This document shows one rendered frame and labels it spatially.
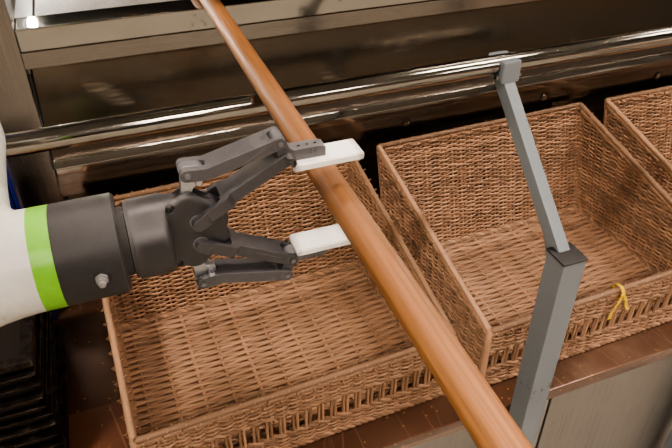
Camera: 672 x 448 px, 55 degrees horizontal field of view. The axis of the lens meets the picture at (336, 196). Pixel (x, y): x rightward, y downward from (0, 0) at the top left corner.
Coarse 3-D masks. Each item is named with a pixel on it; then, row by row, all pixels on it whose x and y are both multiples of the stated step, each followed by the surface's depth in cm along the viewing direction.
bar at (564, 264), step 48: (576, 48) 102; (624, 48) 105; (240, 96) 87; (288, 96) 88; (336, 96) 90; (48, 144) 79; (528, 144) 98; (576, 288) 97; (528, 336) 105; (528, 384) 108; (528, 432) 115
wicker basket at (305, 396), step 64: (256, 192) 134; (320, 256) 145; (128, 320) 132; (192, 320) 134; (256, 320) 134; (320, 320) 133; (384, 320) 133; (448, 320) 113; (128, 384) 110; (192, 384) 120; (256, 384) 120; (320, 384) 104; (384, 384) 110
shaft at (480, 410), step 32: (224, 32) 99; (256, 64) 87; (288, 128) 74; (320, 192) 65; (352, 192) 63; (352, 224) 59; (384, 256) 55; (384, 288) 53; (416, 288) 52; (416, 320) 49; (448, 352) 46; (448, 384) 45; (480, 384) 44; (480, 416) 42
